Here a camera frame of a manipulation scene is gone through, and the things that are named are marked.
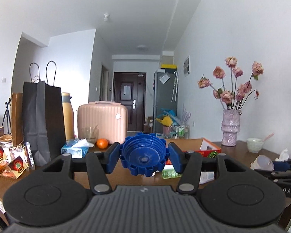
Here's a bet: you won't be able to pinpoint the orange fruit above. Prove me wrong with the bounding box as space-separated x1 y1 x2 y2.
96 138 109 149

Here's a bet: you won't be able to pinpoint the red cardboard box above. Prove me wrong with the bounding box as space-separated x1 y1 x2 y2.
163 138 221 165

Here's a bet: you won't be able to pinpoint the green packet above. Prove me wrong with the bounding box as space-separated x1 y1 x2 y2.
161 165 182 179

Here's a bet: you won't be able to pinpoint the blue tissue pack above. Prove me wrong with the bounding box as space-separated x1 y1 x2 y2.
61 139 94 158

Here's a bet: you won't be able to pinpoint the clear drinking glass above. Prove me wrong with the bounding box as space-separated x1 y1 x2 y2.
79 126 99 144

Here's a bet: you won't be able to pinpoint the pink suitcase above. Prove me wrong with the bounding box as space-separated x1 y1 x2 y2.
77 101 128 144

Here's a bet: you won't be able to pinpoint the yellow thermos flask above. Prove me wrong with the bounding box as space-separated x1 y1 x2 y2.
61 93 74 140

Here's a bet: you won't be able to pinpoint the pink ceramic vase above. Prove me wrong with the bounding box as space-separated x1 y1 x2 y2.
221 110 240 147

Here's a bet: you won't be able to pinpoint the dried pink flowers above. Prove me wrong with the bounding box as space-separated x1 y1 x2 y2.
197 56 264 111

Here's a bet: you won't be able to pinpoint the black paper bag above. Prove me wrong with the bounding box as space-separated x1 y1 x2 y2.
22 63 66 166

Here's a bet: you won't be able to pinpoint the dark brown door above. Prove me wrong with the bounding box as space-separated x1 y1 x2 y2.
113 72 146 131

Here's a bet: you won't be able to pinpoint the grey refrigerator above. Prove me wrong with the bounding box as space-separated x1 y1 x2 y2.
153 69 178 133

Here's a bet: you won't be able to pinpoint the yellow box on fridge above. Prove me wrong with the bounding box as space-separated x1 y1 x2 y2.
160 64 178 70

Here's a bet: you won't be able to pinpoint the camera tripod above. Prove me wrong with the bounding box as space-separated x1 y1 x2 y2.
1 98 11 134

